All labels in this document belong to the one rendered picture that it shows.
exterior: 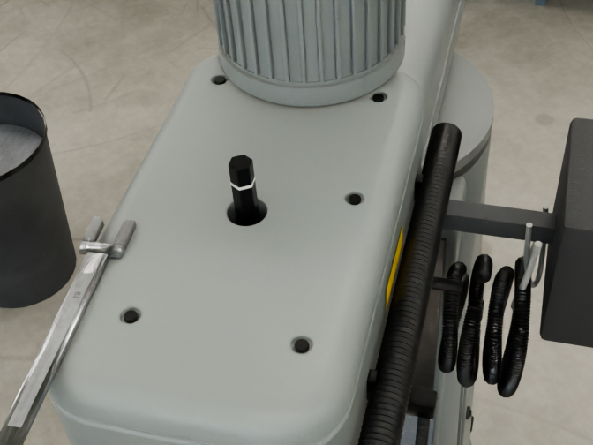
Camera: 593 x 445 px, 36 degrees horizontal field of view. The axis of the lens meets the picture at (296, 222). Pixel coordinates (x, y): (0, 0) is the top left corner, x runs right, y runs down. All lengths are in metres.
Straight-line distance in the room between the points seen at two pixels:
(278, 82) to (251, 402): 0.36
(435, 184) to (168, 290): 0.33
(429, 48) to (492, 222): 0.26
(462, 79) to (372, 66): 0.60
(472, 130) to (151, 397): 0.84
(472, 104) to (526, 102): 2.57
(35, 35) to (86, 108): 0.68
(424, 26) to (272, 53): 0.42
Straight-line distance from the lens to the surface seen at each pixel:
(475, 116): 1.46
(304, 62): 0.90
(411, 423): 1.69
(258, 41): 0.91
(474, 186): 1.46
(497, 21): 4.53
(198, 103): 0.96
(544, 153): 3.81
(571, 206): 1.09
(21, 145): 3.24
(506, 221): 1.19
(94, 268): 0.81
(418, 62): 1.24
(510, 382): 1.26
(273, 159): 0.88
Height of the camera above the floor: 2.47
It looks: 45 degrees down
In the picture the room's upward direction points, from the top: 5 degrees counter-clockwise
